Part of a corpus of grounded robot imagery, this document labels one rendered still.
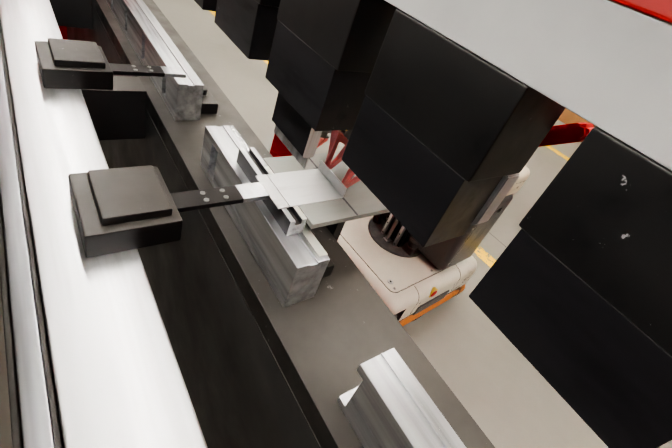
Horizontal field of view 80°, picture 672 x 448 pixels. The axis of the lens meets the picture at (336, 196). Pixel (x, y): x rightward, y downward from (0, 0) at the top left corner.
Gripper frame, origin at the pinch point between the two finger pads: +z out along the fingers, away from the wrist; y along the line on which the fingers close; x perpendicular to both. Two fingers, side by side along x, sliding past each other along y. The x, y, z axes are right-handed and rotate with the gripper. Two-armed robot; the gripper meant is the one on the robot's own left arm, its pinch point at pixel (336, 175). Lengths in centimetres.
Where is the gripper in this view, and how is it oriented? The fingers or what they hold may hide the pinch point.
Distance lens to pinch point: 72.8
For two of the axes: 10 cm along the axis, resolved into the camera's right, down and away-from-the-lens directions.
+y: 5.4, 6.2, -5.6
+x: 5.6, 2.3, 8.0
